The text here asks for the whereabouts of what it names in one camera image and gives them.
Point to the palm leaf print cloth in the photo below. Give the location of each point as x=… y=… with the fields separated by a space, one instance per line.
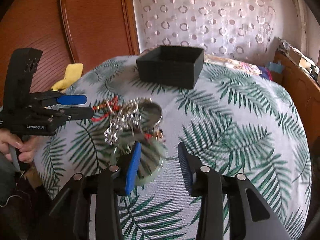
x=234 y=122

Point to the person's left hand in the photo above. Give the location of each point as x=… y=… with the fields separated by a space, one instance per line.
x=26 y=149

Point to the black open jewelry box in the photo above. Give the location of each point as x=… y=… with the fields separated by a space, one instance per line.
x=176 y=66

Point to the clutter pile on cabinet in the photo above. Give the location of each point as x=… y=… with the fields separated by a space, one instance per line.
x=299 y=59

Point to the wooden side cabinet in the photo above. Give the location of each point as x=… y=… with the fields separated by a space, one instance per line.
x=304 y=92

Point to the dark blue blanket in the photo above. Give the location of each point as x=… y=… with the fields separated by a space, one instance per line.
x=265 y=73

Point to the blue paper item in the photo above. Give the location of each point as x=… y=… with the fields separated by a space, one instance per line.
x=275 y=67

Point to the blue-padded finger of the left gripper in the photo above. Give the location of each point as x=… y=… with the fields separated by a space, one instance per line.
x=54 y=98

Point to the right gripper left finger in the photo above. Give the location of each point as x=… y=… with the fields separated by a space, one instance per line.
x=114 y=181

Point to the wooden wardrobe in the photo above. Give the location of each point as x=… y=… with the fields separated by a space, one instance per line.
x=67 y=31

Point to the pink circle pattern curtain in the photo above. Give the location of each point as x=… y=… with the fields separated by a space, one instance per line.
x=246 y=30

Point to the floral quilt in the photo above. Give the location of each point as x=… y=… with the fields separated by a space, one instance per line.
x=233 y=64

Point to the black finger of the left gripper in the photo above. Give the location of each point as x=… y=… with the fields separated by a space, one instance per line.
x=72 y=114

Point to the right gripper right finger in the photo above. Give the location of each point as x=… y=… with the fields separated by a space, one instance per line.
x=202 y=181

